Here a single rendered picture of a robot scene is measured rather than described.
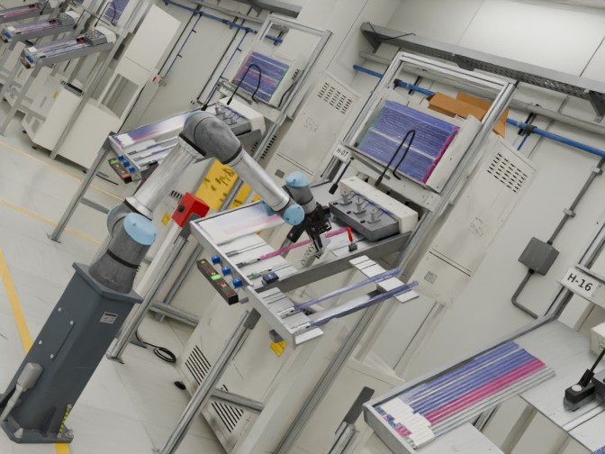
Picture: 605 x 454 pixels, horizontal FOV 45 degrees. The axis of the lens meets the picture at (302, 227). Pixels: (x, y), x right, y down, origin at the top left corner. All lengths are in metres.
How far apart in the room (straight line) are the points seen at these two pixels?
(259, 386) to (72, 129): 4.65
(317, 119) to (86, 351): 2.28
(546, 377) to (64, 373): 1.48
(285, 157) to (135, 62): 3.25
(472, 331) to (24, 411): 2.75
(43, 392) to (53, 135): 4.90
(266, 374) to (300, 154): 1.68
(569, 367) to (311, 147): 2.46
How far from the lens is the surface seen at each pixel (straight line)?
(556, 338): 2.37
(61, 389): 2.54
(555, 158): 4.65
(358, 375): 3.16
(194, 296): 4.35
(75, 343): 2.44
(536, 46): 5.23
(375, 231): 2.90
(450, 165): 2.94
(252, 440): 2.67
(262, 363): 3.03
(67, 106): 7.16
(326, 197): 3.34
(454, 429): 2.06
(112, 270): 2.40
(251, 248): 2.98
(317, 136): 4.31
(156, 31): 7.24
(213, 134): 2.39
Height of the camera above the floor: 1.22
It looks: 5 degrees down
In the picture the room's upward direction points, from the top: 32 degrees clockwise
